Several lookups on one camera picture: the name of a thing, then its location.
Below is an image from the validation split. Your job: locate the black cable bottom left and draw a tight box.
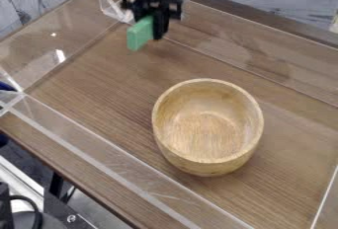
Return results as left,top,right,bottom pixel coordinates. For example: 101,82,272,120
8,194,45,229

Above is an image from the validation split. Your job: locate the brown wooden bowl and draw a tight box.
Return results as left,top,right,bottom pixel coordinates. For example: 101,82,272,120
152,78,264,177

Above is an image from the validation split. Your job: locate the clear acrylic corner bracket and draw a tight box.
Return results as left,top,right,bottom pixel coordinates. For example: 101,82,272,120
99,0,135,24

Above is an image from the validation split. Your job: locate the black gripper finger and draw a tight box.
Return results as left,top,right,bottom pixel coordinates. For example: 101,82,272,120
154,9,170,40
133,8,154,22

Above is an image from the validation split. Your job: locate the blue object at left edge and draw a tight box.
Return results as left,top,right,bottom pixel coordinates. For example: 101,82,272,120
0,81,16,92

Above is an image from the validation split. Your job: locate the black table leg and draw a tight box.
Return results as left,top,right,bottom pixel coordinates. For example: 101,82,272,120
49,173,63,198

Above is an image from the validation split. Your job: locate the grey metal base plate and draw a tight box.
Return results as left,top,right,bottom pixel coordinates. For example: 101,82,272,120
8,191,100,229

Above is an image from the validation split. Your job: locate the green rectangular block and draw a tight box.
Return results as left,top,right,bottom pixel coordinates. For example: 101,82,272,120
127,16,154,51

